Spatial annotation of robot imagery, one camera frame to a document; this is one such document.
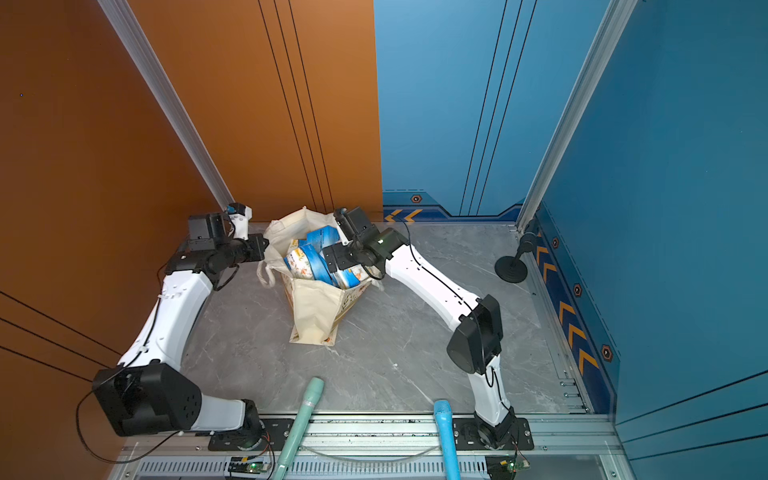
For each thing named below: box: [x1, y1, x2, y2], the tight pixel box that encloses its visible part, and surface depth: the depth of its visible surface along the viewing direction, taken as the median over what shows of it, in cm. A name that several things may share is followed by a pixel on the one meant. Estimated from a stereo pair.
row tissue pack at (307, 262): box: [284, 243, 334, 286], surface depth 80 cm
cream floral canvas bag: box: [257, 206, 383, 346], surface depth 83 cm
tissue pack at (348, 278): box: [334, 263, 370, 289], surface depth 79 cm
